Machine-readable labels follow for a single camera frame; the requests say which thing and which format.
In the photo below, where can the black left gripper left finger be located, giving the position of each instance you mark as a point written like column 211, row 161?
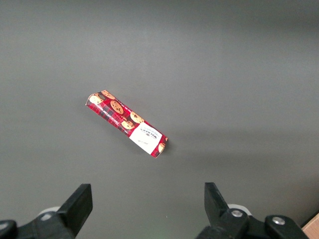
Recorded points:
column 74, row 211

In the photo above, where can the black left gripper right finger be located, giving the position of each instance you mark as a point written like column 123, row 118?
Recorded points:
column 219, row 219

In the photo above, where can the wooden drawer cabinet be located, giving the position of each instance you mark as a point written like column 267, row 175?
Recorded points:
column 312, row 230

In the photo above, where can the red tartan cookie box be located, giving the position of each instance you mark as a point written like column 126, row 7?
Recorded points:
column 124, row 122

